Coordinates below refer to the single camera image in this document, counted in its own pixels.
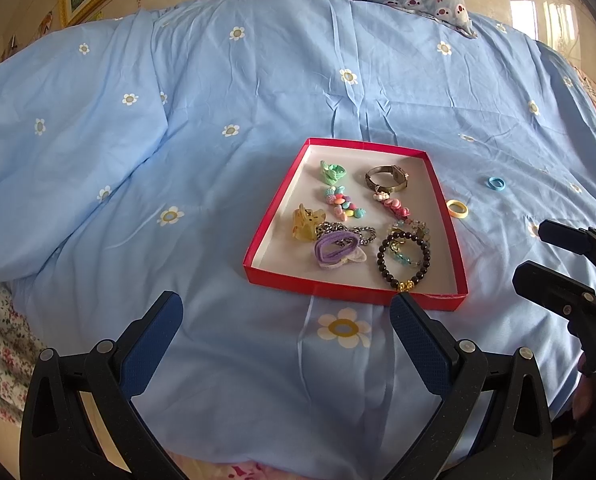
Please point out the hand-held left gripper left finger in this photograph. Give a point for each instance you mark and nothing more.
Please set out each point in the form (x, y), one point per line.
(153, 340)

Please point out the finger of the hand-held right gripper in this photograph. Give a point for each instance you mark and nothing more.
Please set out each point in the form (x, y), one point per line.
(553, 285)
(568, 239)

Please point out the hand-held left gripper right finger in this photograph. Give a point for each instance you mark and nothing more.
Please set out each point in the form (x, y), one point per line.
(420, 345)

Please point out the red cardboard box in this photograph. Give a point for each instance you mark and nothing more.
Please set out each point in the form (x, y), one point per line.
(288, 240)

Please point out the yellow hair claw clip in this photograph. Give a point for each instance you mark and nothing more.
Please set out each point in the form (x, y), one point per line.
(305, 222)

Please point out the blue floral quilt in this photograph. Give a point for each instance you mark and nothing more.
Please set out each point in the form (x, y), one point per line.
(203, 110)

